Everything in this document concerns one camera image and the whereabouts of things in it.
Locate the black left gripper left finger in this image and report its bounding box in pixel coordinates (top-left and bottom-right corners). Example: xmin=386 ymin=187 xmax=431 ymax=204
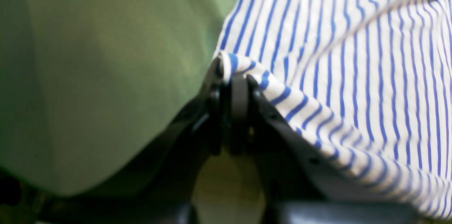
xmin=141 ymin=76 xmax=233 ymax=224

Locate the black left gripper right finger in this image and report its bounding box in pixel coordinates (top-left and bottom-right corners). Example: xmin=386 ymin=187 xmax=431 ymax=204
xmin=231 ymin=75 xmax=420 ymax=224

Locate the blue white striped t-shirt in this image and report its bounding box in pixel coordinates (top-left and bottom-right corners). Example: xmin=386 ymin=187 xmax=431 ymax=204
xmin=216 ymin=0 xmax=452 ymax=219

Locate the green table cloth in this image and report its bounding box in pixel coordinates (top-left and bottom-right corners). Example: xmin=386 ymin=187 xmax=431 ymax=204
xmin=1 ymin=0 xmax=238 ymax=224

